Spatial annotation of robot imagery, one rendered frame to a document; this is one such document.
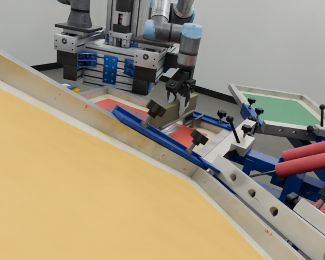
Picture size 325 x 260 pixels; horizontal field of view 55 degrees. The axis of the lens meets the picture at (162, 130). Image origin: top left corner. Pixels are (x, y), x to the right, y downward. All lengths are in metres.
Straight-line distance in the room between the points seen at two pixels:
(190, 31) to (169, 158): 0.61
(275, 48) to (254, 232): 4.44
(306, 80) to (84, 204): 4.77
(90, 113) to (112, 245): 0.35
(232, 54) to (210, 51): 0.38
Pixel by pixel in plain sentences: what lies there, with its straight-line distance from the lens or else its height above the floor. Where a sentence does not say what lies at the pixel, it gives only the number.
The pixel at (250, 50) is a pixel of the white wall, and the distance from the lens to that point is 5.09.
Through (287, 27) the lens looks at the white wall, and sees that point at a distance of 4.96.
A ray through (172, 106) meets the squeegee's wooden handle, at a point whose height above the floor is 1.14.
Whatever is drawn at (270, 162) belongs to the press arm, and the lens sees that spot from 1.19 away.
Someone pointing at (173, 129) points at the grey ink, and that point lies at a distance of 1.46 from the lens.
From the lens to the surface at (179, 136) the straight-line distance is 1.41.
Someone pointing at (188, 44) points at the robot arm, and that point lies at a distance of 1.20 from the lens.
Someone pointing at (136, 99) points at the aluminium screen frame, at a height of 0.98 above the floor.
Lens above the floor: 1.55
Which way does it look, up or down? 24 degrees down
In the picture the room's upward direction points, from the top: 9 degrees clockwise
